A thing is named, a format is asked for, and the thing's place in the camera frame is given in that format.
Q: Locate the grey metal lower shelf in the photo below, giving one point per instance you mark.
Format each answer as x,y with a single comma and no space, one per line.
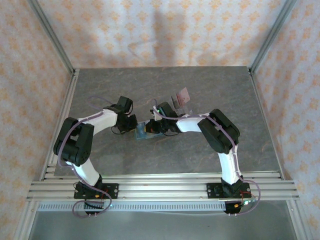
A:
160,227

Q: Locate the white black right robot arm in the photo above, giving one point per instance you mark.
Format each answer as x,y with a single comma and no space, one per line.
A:
190,123

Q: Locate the aluminium front rail beam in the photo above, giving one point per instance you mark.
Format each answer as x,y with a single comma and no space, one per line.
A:
162,190

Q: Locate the aluminium table side rail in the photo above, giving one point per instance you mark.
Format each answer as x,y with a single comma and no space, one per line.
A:
65,110
265,117

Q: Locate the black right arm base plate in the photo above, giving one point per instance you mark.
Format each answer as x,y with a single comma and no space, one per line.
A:
213,191

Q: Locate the teal card holder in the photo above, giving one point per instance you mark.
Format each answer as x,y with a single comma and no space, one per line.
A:
150,136

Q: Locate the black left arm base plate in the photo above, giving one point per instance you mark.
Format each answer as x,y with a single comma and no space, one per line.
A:
112,191

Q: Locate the black electronics bracket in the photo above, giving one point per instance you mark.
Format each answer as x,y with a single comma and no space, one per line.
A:
93,206
235,208

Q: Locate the aluminium table edge rail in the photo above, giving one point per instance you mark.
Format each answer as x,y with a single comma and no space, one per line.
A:
162,175

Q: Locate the clear acrylic card stand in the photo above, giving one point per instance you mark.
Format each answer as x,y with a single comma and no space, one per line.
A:
186,108

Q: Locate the red pink credit card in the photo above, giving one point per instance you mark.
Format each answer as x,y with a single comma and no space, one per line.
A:
183,96

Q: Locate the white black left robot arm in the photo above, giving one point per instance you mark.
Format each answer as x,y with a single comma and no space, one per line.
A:
102,120

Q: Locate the aluminium frame post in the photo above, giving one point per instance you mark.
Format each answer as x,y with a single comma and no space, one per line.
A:
52,37
272,37

